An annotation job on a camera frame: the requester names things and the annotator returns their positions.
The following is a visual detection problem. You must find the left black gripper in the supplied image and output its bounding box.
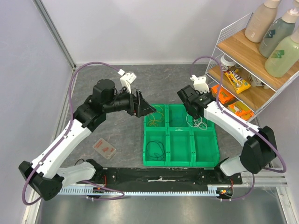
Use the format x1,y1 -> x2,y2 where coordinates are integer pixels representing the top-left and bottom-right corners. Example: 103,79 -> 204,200
104,86 -> 157,118

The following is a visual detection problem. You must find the yellow cable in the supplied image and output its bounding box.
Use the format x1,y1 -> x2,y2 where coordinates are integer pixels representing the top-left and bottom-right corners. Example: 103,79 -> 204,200
148,105 -> 166,128

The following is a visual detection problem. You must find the white cable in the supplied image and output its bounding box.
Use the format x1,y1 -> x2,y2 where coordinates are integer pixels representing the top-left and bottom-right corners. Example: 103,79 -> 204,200
185,113 -> 208,130

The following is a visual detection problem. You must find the dark navy cable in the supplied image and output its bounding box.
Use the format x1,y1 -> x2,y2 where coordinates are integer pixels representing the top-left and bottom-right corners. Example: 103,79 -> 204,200
146,140 -> 166,162

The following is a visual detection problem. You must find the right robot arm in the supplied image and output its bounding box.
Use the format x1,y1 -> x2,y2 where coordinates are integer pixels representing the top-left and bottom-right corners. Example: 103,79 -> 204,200
177,85 -> 277,184

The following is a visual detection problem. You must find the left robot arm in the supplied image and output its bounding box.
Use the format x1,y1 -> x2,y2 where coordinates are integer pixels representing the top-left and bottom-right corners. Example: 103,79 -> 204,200
19,79 -> 156,201

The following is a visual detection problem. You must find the orange snack box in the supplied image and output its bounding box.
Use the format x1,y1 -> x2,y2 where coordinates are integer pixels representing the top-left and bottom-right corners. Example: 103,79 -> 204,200
211,84 -> 236,105

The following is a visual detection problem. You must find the green six-compartment bin tray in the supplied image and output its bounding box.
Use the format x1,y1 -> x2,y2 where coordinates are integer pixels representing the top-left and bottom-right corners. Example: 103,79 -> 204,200
143,104 -> 220,168

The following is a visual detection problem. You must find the orange yellow sponge pack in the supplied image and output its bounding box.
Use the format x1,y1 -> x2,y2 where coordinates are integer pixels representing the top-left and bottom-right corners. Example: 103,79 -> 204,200
227,101 -> 254,121

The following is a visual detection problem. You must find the yellow candy bag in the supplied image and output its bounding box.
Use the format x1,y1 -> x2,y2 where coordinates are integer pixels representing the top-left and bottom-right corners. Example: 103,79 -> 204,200
224,70 -> 251,94

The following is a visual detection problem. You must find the white paper cup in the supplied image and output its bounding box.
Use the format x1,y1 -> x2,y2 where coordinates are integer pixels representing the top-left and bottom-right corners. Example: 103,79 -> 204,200
220,55 -> 236,72

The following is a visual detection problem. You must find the transparent red printed card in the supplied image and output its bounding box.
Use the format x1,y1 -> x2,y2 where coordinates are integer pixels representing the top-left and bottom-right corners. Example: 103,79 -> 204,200
93,138 -> 116,160

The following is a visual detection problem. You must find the white small pouch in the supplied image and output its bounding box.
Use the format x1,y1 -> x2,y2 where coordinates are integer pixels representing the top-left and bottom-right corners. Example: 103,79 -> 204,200
248,73 -> 269,89

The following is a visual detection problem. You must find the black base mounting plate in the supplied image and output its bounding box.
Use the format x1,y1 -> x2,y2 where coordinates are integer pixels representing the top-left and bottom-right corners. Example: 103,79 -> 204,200
91,167 -> 242,192

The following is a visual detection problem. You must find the light green pump bottle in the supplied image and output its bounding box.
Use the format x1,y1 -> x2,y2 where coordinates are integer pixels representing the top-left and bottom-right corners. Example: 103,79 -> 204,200
265,28 -> 299,78

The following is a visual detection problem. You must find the beige pump bottle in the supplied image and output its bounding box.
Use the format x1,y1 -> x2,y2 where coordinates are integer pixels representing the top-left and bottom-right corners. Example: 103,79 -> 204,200
244,0 -> 281,43

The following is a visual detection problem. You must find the grey-green pump bottle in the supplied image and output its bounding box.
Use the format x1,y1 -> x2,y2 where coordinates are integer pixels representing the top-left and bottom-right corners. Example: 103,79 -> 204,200
259,3 -> 299,58

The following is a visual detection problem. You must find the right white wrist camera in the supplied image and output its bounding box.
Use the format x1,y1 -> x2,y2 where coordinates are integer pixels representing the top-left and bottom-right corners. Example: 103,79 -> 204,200
190,75 -> 210,94

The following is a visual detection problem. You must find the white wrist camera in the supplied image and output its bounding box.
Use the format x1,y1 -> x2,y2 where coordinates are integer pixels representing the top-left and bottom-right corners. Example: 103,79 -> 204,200
117,69 -> 136,93
190,75 -> 210,94

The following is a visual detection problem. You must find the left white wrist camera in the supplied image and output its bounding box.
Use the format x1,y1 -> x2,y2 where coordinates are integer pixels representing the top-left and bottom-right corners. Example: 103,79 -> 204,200
117,69 -> 136,93

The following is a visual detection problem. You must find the white wire shelf rack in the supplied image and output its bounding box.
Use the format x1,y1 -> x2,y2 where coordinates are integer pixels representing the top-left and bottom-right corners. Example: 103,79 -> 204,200
212,13 -> 299,133

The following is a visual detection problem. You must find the grey slotted cable duct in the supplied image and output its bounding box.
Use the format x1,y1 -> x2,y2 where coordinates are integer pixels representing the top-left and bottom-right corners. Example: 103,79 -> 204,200
58,184 -> 228,196

